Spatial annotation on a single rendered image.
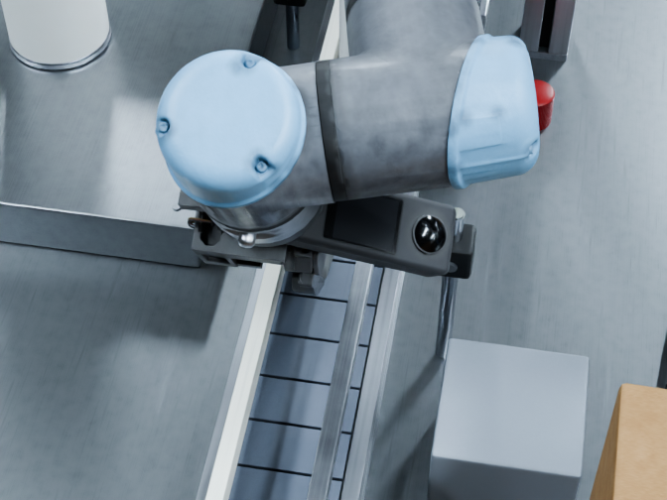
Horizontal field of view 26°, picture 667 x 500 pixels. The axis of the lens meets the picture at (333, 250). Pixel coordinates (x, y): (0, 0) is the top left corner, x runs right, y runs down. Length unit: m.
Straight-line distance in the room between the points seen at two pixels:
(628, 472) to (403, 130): 0.20
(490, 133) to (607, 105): 0.60
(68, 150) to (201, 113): 0.51
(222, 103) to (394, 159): 0.09
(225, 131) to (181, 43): 0.59
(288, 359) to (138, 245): 0.19
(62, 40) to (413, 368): 0.42
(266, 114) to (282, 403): 0.37
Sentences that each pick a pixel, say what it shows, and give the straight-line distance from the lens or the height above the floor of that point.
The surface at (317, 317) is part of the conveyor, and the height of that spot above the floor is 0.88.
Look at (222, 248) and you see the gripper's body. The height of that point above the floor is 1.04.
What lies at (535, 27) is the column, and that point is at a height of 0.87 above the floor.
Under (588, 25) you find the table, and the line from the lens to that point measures 1.41.
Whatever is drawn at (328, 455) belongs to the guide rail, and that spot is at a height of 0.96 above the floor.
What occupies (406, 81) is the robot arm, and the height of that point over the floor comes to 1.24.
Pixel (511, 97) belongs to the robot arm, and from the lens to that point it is 0.73.
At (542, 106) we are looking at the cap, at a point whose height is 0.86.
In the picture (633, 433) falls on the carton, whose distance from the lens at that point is 0.76.
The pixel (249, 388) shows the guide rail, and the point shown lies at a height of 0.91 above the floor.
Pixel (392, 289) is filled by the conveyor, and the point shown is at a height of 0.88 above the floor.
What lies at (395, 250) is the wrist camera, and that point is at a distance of 0.91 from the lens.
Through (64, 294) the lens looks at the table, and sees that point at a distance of 1.18.
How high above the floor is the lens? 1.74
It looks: 50 degrees down
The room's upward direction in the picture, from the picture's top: straight up
